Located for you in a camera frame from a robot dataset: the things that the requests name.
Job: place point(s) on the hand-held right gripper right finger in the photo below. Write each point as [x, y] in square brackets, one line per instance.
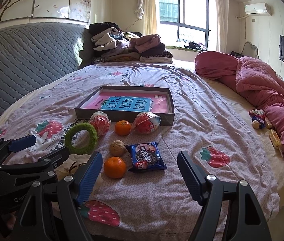
[190, 178]

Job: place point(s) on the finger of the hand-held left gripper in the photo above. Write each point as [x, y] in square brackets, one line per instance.
[49, 159]
[23, 142]

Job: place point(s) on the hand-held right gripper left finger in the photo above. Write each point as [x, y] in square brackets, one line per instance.
[89, 180]

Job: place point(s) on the walnut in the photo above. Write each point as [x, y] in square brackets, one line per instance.
[117, 148]

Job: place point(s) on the blue cookie packet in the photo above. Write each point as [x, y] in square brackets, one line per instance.
[145, 157]

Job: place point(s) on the red white egg toy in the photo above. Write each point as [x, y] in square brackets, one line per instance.
[144, 123]
[99, 124]

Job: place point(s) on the orange with stem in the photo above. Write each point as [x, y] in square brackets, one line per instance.
[122, 128]

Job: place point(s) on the shallow grey cardboard box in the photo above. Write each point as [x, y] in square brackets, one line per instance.
[164, 120]

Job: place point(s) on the strawberry print bed sheet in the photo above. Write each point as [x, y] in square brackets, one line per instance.
[207, 130]

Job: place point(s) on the pink book with blue label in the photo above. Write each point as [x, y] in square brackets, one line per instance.
[159, 103]

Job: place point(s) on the grey quilted headboard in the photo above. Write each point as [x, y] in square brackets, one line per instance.
[26, 55]

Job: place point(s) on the small doll toy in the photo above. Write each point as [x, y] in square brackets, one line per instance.
[257, 119]

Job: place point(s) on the yellow snack packet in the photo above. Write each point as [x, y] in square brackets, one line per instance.
[274, 138]

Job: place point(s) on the pink quilt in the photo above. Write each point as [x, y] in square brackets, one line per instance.
[257, 80]

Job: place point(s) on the dark clothes on windowsill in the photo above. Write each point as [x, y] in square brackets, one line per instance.
[194, 45]

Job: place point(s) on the pile of folded clothes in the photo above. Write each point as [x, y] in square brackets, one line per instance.
[129, 47]

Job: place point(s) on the white chair back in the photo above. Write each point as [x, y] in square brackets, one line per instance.
[251, 47]

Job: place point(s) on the cream curtain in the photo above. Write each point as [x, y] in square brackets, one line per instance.
[150, 7]
[220, 20]

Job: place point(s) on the window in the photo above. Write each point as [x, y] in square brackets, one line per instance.
[194, 12]

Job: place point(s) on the white air conditioner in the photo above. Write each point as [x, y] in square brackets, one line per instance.
[257, 8]

